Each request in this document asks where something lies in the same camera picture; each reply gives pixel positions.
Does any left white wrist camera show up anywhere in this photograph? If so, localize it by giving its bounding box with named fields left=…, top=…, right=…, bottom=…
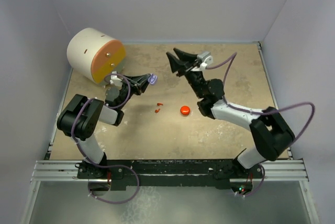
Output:
left=109, top=71, right=122, bottom=87

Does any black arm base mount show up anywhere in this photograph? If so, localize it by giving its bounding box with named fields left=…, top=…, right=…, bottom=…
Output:
left=75, top=159, right=263, bottom=193

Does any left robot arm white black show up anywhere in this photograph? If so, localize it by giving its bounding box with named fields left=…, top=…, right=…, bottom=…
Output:
left=57, top=71, right=158, bottom=178

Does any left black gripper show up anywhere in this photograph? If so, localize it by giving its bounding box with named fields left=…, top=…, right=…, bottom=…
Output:
left=117, top=74, right=151, bottom=110

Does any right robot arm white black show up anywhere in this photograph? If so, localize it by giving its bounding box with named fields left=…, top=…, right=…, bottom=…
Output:
left=166, top=48, right=295, bottom=177

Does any orange earbud charging case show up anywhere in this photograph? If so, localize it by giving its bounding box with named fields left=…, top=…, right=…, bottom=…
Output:
left=180, top=105, right=191, bottom=116

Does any purple earbud charging case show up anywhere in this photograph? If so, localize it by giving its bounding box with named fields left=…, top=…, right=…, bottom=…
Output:
left=148, top=73, right=158, bottom=85

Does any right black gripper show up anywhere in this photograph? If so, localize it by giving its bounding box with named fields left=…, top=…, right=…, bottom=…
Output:
left=166, top=48, right=205, bottom=99

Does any round white drawer cabinet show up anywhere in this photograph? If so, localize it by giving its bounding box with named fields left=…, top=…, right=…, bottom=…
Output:
left=66, top=28, right=126, bottom=85

